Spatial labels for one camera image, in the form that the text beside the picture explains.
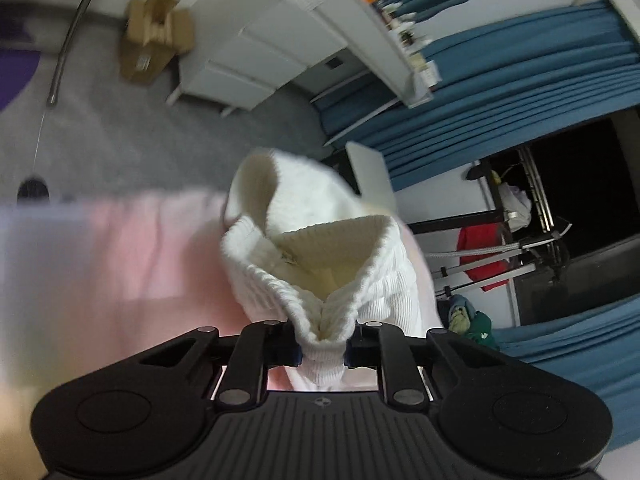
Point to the white hanging cloth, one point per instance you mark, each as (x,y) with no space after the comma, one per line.
(517,205)

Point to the curved metal pole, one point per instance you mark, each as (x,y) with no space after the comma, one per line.
(75,25)

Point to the light blue cloth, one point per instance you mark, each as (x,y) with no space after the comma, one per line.
(457,312)

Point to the pastel tie-dye blanket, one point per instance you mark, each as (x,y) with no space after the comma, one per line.
(125,260)

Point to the purple cloth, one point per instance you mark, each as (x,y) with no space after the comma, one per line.
(15,77)

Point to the small yellow cloth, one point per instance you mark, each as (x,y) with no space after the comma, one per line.
(495,176)

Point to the blue curtain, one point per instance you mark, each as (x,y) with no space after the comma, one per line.
(475,80)
(575,340)

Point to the green garment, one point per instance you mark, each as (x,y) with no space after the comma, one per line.
(482,332)

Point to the dark window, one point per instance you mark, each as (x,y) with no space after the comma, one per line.
(590,185)

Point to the dark round object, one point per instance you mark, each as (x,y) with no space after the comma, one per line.
(33,190)

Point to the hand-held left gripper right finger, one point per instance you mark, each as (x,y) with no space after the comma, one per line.
(350,353)

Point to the metal tripod drying stand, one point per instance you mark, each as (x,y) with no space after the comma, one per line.
(540,245)

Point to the red garment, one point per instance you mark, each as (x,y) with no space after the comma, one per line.
(485,260)

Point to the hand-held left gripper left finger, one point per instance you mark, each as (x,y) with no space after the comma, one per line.
(296,351)

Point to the row of small bottles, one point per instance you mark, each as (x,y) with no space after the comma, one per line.
(412,40)

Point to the cardboard box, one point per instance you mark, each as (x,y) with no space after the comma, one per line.
(150,40)

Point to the white drawer cabinet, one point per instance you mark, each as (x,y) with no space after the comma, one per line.
(250,45)

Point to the white fleece pants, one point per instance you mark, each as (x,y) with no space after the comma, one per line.
(305,195)

